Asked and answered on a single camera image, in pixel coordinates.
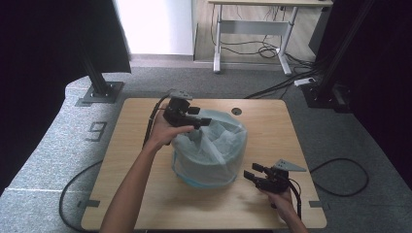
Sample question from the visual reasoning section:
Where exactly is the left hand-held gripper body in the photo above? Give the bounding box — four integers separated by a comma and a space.
162, 89, 196, 128

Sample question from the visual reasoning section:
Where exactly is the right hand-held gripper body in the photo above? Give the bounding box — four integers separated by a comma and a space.
255, 157, 307, 195

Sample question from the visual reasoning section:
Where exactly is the olive green round bin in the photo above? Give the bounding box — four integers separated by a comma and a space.
172, 111, 248, 189

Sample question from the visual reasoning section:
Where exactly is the person's right hand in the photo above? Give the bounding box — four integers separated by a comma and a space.
259, 186, 298, 223

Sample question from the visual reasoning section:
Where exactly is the person's left hand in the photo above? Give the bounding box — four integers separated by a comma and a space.
147, 103, 195, 151

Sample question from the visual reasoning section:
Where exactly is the black metal stand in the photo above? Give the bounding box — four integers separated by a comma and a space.
77, 38, 125, 105
300, 0, 378, 110

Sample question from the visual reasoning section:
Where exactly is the white power strip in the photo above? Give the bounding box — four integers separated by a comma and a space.
293, 77, 317, 87

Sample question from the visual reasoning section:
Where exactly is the white desk with metal legs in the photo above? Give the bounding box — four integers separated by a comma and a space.
207, 0, 334, 77

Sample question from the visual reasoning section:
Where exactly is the black curtain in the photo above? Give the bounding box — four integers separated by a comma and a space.
308, 0, 412, 181
0, 0, 132, 197

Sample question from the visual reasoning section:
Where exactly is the left hand-held gripper cable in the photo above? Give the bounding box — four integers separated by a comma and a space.
142, 92, 173, 150

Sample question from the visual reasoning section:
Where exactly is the hand-held gripper cable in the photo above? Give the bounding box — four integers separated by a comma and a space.
286, 177, 303, 220
142, 92, 173, 150

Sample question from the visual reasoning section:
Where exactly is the right hand-held gripper cable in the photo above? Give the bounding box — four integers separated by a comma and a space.
286, 177, 303, 220

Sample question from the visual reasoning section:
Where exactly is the black cable bundle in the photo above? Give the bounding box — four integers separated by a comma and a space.
244, 52, 326, 100

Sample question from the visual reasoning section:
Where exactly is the black floor cable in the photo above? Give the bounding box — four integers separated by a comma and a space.
308, 157, 370, 198
58, 159, 105, 233

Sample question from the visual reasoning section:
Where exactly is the coiled black cable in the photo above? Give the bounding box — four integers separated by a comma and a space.
257, 44, 280, 60

